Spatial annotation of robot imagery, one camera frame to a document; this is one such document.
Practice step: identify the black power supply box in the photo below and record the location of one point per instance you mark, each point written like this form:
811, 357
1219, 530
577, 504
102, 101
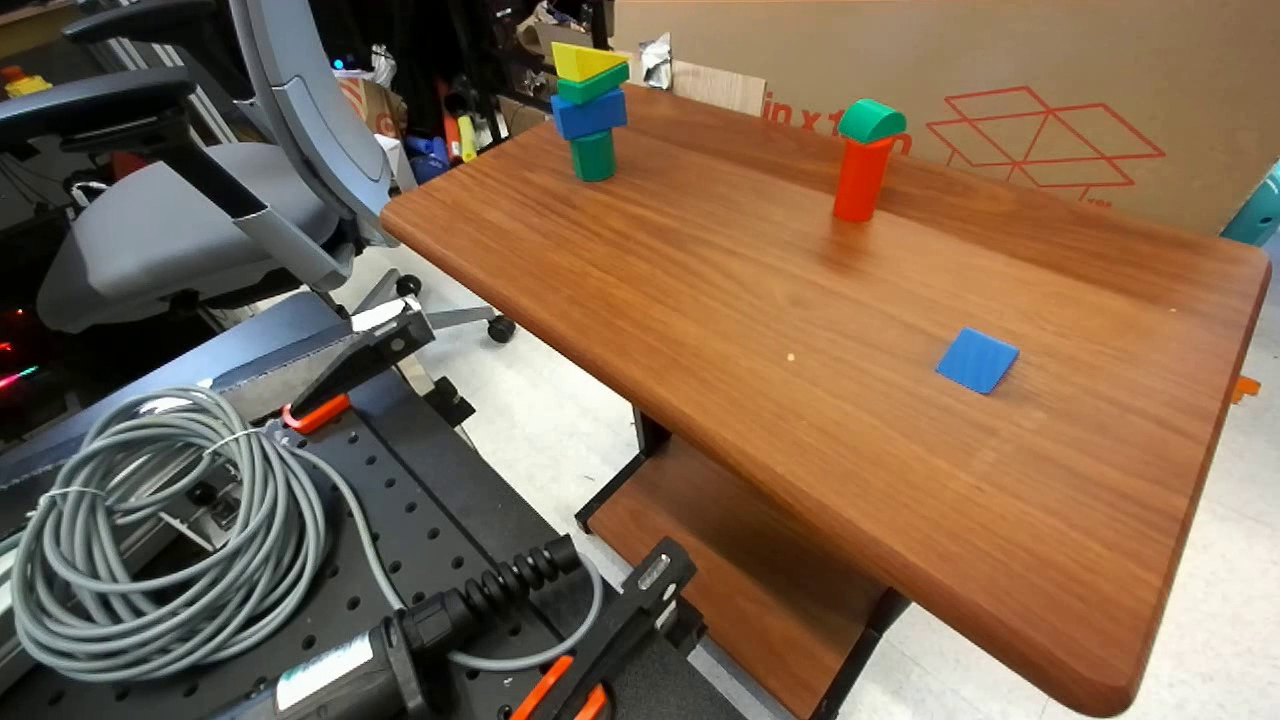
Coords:
326, 675

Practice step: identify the green half-round block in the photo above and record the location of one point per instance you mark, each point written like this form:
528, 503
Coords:
868, 120

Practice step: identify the brown wooden table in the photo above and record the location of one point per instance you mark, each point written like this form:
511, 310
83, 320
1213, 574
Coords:
853, 481

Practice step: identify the black orange bar clamp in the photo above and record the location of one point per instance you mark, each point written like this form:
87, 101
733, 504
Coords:
384, 334
640, 603

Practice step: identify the large cardboard panel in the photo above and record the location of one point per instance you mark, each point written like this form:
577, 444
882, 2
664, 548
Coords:
853, 54

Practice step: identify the orange floor marker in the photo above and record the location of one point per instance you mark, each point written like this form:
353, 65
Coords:
1241, 388

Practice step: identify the teal object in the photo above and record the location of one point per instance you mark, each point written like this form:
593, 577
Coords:
1257, 209

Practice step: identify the black perforated breadboard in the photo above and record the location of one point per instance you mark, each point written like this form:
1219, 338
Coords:
400, 504

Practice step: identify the grey metal rail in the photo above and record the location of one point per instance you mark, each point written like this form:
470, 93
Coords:
203, 364

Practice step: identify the black power plug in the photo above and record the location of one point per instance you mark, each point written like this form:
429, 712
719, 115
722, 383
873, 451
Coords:
467, 605

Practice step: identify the blue rectangular block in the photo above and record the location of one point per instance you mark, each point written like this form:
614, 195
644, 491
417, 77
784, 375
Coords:
590, 118

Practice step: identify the grey office chair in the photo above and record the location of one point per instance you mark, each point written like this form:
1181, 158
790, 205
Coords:
172, 225

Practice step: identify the blue wedge block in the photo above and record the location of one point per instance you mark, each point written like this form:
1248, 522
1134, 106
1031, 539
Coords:
977, 362

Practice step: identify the yellow wedge block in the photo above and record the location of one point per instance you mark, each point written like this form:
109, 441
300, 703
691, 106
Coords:
584, 63

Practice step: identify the green cube block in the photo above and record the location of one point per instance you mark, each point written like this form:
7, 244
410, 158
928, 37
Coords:
593, 160

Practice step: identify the red cylinder block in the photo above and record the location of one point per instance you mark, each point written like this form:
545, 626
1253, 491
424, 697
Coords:
861, 183

